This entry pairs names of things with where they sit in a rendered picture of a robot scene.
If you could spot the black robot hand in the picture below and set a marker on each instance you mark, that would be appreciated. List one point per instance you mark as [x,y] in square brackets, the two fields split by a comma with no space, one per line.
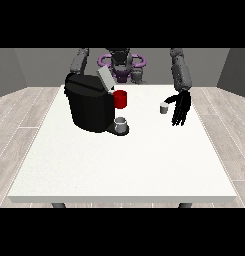
[182,106]

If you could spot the small grey coffee pod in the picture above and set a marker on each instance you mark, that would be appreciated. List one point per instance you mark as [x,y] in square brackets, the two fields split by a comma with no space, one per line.
[164,107]

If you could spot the red pod holder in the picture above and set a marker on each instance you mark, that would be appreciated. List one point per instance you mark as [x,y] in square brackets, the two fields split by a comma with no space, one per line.
[120,99]

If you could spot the pale grey machine lid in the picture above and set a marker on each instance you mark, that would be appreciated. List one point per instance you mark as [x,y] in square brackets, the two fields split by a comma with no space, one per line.
[106,77]

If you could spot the black coffee machine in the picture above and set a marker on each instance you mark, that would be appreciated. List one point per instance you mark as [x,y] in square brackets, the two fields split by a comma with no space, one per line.
[89,103]

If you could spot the small grey cup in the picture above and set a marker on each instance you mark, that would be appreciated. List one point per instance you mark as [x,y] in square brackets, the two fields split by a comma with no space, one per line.
[121,124]

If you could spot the grey robot trunk purple rings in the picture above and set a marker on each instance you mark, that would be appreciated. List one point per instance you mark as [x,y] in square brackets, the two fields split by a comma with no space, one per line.
[120,63]

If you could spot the dark table leg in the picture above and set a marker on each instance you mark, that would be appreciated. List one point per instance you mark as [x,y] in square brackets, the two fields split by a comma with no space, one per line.
[58,205]
[185,205]

